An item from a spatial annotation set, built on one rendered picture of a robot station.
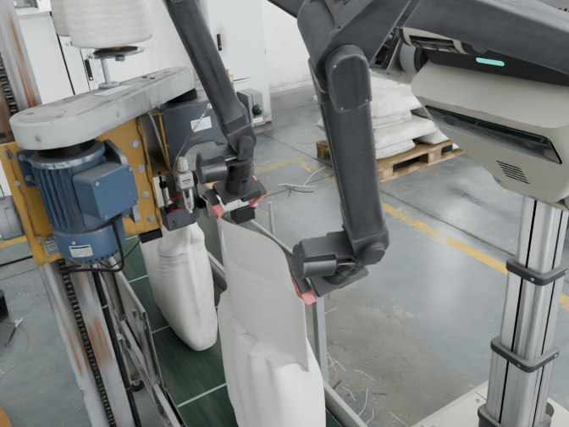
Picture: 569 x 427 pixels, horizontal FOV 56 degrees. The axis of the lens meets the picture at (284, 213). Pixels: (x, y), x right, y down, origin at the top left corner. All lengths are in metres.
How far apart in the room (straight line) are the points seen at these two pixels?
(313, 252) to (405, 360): 1.70
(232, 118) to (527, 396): 1.04
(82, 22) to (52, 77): 2.96
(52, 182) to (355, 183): 0.69
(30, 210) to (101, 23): 0.50
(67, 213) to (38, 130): 0.19
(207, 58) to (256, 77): 4.31
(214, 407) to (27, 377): 1.23
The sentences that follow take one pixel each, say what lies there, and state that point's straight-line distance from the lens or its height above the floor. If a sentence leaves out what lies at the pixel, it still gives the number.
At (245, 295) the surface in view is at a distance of 1.27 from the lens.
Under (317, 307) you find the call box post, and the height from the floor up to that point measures 0.64.
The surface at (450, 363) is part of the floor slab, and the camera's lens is 2.52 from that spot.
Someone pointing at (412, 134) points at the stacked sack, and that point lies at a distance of 4.25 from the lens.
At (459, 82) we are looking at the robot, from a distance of 1.12.
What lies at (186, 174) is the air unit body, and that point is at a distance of 1.39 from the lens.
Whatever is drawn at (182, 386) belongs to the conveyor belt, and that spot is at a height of 0.38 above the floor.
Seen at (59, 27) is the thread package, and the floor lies 1.55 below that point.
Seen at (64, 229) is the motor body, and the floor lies 1.18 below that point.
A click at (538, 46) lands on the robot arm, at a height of 1.56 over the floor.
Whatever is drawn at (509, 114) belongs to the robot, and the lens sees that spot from 1.02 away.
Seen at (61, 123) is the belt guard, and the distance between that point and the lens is 1.12.
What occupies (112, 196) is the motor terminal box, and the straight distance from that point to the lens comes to 1.13.
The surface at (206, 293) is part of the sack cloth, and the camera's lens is 1.97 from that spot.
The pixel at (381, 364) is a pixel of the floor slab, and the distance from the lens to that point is 2.48.
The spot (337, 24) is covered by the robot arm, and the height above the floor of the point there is 1.61.
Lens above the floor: 1.68
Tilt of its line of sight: 26 degrees down
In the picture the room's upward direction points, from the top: 5 degrees counter-clockwise
